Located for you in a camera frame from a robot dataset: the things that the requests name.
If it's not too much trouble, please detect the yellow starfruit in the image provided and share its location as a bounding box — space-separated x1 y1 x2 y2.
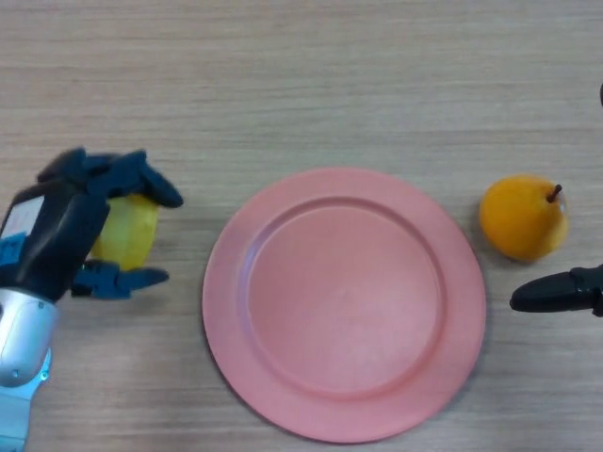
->
89 192 160 272

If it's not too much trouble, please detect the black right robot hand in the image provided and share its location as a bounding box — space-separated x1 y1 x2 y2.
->
510 83 603 317

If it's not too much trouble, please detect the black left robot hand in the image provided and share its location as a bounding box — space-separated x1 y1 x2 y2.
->
0 148 185 302

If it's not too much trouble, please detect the orange yellow pear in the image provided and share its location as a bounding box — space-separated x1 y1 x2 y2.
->
479 174 570 263

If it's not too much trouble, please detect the pink round plate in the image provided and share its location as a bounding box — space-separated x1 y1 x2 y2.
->
202 168 487 444

